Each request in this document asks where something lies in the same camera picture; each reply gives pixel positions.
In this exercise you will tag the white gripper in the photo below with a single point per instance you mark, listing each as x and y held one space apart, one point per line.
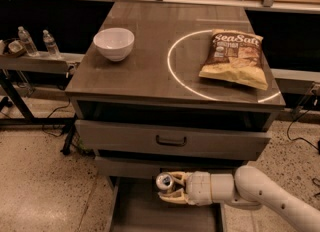
198 187

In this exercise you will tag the redbull can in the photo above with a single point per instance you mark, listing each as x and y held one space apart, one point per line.
164 181

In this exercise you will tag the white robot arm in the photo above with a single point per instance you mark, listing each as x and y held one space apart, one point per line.
246 187

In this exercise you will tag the open bottom drawer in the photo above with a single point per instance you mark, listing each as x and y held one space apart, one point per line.
136 207

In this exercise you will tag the grey drawer cabinet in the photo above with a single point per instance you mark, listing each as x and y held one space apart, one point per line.
159 82

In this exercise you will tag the sea salt chips bag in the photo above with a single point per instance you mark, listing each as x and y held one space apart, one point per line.
235 56

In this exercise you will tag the white bowl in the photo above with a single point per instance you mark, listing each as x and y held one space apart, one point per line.
114 44

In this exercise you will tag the grey side bench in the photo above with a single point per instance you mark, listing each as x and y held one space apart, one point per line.
43 63

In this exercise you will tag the right plastic water bottle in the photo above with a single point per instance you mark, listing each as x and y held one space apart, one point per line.
51 45

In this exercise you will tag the plastic water bottle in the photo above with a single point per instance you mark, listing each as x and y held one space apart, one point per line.
27 42
51 45

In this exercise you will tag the small dark bowl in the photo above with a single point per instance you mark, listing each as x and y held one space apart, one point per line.
11 48

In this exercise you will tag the left plastic water bottle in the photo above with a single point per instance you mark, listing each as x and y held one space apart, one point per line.
27 42

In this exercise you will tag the top drawer with handle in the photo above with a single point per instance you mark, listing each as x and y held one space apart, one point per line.
138 139

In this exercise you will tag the drawer with handle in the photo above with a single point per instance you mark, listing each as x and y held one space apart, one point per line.
138 139
146 169

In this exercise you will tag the middle drawer with handle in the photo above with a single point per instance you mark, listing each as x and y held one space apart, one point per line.
146 169

